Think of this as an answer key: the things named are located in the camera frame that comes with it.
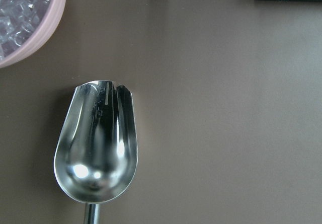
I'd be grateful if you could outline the metal ice scoop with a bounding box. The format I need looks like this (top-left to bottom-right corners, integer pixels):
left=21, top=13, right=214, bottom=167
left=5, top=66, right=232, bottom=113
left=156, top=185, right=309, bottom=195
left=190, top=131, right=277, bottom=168
left=53, top=81, right=138, bottom=223

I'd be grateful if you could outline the pink bowl with ice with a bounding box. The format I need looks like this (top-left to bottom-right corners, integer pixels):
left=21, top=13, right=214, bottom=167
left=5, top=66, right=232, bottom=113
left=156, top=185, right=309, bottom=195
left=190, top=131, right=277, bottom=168
left=1, top=0, right=66, bottom=68

